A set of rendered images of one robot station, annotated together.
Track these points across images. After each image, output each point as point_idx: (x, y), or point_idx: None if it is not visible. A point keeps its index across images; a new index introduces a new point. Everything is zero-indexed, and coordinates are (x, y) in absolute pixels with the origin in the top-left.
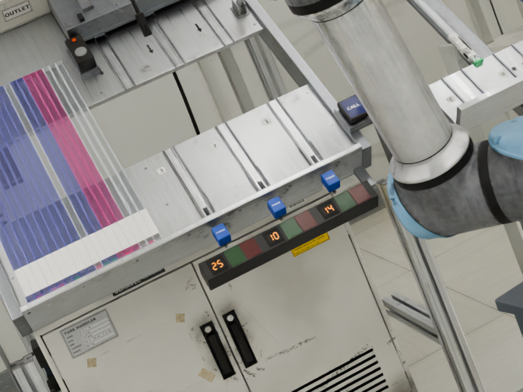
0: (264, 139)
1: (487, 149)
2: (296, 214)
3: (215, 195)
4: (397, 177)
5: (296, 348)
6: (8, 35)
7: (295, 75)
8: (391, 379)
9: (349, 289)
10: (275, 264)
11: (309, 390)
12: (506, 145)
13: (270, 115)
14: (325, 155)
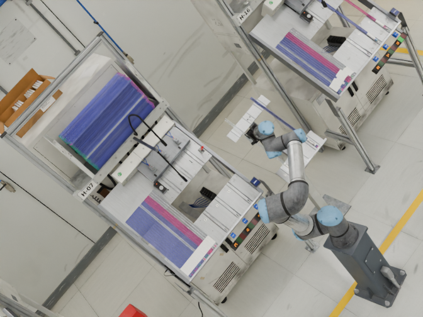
0: (231, 198)
1: (318, 221)
2: None
3: (225, 222)
4: (297, 234)
5: None
6: (128, 184)
7: (228, 168)
8: (270, 228)
9: (253, 211)
10: None
11: (249, 243)
12: (324, 223)
13: (228, 189)
14: (251, 197)
